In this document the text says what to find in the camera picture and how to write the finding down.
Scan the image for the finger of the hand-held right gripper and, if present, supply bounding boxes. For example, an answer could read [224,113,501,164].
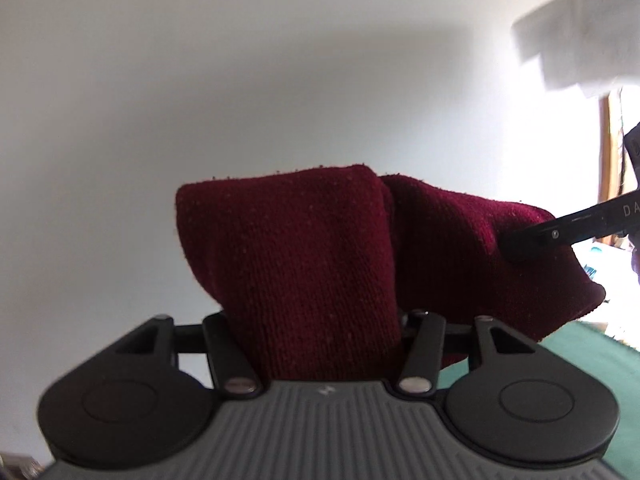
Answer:
[499,198,640,264]

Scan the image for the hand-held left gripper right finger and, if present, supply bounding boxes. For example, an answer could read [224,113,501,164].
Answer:
[396,309,537,397]

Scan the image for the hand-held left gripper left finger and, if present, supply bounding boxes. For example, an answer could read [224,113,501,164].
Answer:
[112,312,263,402]

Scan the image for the red knitted sweater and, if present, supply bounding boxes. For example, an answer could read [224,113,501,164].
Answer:
[175,163,607,383]

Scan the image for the white curtain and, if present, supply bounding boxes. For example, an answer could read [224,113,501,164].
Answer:
[511,0,640,102]

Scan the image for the wooden window frame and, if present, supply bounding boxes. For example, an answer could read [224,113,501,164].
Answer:
[599,86,627,213]

